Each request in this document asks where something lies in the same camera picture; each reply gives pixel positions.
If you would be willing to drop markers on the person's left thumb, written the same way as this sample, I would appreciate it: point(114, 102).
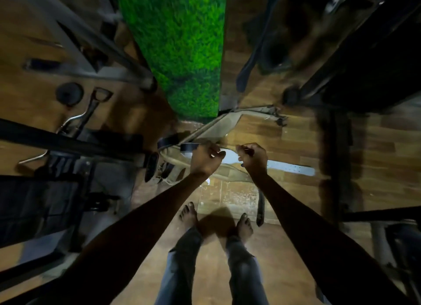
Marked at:
point(219, 155)

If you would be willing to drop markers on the white perforated belt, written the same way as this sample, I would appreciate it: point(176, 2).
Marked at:
point(283, 167)

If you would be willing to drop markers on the grey metal frame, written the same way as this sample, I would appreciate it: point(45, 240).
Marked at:
point(108, 56)

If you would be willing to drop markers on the short black belt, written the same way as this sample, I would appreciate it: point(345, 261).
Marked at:
point(260, 207)

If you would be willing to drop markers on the person's right foot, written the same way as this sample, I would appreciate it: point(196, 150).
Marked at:
point(245, 227)

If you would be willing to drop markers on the person's left foot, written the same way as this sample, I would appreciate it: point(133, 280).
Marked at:
point(189, 216)

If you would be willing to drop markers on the person's right thumb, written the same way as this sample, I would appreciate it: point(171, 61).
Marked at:
point(241, 153)

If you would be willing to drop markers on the black horizontal bar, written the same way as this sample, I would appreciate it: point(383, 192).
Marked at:
point(65, 143)

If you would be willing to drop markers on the person's right hand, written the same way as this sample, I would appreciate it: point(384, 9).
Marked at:
point(256, 160)

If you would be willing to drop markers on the person's leg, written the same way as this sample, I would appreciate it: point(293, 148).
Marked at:
point(245, 275)
point(181, 268)

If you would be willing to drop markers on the person's right leg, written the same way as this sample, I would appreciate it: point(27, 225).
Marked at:
point(245, 275)

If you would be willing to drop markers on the green artificial grass mat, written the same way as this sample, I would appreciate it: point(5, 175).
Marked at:
point(179, 45)

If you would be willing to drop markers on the dark fabric sheet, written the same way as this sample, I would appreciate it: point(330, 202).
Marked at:
point(36, 209)

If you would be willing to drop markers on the person's left leg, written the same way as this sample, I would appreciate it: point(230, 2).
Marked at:
point(181, 268)

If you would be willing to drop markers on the person's left forearm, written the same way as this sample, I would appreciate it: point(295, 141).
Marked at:
point(131, 235)

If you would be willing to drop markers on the person's right forearm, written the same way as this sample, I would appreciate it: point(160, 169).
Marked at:
point(315, 245)

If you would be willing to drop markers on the metal hook tool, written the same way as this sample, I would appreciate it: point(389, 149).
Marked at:
point(86, 112)

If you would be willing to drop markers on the person's left hand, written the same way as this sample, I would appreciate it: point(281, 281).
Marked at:
point(202, 161)

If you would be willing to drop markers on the beige canvas bag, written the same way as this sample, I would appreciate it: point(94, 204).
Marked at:
point(210, 133)

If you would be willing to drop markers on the person's foot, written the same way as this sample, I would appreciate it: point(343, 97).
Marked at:
point(189, 216)
point(245, 227)

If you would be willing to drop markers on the dark black furniture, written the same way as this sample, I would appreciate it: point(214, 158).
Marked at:
point(368, 51)

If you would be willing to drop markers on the black round disc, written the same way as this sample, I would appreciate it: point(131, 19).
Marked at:
point(69, 94)

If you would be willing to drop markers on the grey metal stand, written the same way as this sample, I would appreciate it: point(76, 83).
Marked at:
point(394, 249)

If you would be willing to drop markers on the thin black rail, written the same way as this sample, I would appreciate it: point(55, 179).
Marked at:
point(381, 214)

